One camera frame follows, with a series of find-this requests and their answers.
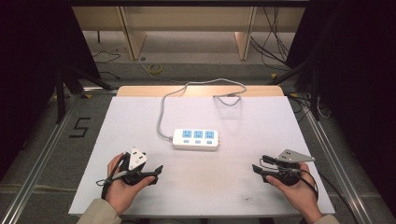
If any person's right hand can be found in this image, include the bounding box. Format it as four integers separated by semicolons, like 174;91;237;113
265;161;323;224

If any white floor cable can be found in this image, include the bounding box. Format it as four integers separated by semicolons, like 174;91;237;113
137;59;189;86

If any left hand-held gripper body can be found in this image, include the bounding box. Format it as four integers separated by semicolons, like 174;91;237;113
119;147;151;187

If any bundle of black floor cables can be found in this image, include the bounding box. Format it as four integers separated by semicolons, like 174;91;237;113
249;6;301;73

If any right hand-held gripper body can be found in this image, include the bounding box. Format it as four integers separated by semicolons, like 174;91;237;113
270;148;317;187

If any grey power strip cable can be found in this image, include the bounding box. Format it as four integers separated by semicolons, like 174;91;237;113
156;77;248;141

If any aluminium floor rail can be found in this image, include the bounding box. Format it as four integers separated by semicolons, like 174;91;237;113
288;92;375;224
0;88;120;224

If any right hand-held gripper cable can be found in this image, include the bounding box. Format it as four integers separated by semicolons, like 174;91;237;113
299;168;360;224

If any black metal stand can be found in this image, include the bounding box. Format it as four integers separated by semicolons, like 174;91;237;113
268;57;322;122
53;60;114;125

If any person's left hand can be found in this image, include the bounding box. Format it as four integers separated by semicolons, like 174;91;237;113
106;152;156;217

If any white board sheet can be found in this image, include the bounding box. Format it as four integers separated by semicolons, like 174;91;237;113
67;95;336;219

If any left hand-held gripper cable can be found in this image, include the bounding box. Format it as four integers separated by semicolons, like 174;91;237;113
95;152;131;201

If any light wooden bench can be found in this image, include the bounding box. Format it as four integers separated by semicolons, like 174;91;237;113
71;6;306;62

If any yellow tape roll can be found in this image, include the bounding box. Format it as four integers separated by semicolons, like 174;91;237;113
147;63;163;76

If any thin black floor cable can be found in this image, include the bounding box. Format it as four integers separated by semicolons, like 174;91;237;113
91;50;122;80

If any hand-held gripper cable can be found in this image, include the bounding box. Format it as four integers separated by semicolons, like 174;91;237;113
95;152;131;201
299;168;360;224

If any white power strip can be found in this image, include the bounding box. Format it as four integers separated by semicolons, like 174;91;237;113
171;128;220;152

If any black curtain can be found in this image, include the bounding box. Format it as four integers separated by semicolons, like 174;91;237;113
0;0;102;183
285;0;396;217

